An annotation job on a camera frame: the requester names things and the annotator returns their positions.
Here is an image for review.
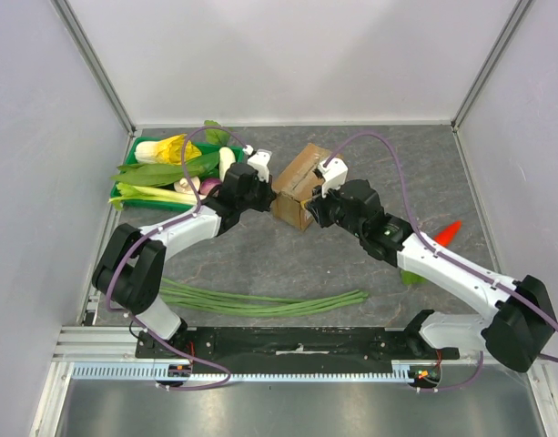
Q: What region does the white leek stalk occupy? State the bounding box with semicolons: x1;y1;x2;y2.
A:
135;186;203;205

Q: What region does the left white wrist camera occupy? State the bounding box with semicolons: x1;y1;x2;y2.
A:
243;145;272;182

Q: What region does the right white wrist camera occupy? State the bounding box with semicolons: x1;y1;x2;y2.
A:
312;158;348;198

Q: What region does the green leaf behind tray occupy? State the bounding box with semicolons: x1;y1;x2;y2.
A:
204;120;232;147

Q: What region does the brown cardboard express box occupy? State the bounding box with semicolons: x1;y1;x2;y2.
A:
271;143;330;231

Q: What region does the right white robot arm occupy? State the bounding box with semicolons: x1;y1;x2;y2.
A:
304;179;556;372

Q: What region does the green leafy vegetable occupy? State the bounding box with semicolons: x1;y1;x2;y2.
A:
111;152;219;187

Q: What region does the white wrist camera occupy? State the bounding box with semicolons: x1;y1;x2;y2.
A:
243;145;272;182
312;158;348;198

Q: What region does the yellow napa cabbage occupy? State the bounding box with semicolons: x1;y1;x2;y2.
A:
134;134;202;165

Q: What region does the white slotted cable duct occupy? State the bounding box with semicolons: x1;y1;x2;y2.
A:
72;361;416;383

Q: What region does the purple cable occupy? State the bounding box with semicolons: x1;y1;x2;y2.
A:
106;126;257;391
323;131;558;393

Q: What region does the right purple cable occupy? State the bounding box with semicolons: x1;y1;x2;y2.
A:
323;131;558;393

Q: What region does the green bok choy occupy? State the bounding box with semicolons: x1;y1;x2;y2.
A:
108;182;172;210

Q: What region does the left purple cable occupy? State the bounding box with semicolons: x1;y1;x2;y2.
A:
106;126;257;391

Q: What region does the white eggplant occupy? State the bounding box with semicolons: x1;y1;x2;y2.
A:
218;147;236;181

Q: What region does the white mushroom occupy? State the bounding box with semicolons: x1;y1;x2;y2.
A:
174;177;200;194

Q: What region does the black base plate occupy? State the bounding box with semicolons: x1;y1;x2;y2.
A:
136;327;460;367

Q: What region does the green long beans bunch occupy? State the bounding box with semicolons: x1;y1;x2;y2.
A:
159;279;369;318

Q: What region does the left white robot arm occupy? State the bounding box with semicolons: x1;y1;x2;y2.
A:
92;161;276;358

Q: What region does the green lettuce leaf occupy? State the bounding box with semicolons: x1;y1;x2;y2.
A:
401;270;427;286

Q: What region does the purple onion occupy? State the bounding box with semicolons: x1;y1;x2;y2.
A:
199;178;222;196

